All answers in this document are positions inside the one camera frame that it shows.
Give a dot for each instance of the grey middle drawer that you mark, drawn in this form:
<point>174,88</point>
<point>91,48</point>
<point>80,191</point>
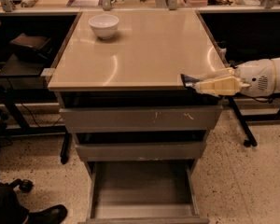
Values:
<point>141,151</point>

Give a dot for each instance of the black shoe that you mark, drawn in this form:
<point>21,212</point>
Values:
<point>52,215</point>

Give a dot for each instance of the grey top drawer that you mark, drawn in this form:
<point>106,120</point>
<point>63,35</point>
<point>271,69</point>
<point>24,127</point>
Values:
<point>140,119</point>

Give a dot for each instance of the black table leg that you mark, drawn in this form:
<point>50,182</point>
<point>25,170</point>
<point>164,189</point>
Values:
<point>250,139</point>

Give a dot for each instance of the black side table stand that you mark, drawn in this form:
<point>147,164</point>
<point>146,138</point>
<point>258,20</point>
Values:
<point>23,83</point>

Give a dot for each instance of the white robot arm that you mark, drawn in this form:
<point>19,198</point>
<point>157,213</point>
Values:
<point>258,78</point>

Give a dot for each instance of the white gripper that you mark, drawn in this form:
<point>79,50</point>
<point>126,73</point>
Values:
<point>257,76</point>

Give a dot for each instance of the dark blue rxbar wrapper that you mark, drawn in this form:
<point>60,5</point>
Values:
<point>189,82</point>

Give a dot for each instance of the grey open bottom drawer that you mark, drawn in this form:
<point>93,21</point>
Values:
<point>142,192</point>

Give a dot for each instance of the white ceramic bowl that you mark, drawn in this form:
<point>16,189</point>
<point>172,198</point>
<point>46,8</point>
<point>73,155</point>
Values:
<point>104,26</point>

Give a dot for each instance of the grey drawer cabinet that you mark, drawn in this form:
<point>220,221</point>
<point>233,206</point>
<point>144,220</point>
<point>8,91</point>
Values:
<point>140,66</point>

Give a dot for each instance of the black box on shelf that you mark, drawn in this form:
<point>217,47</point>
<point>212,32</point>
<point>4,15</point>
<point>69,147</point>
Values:
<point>29,48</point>

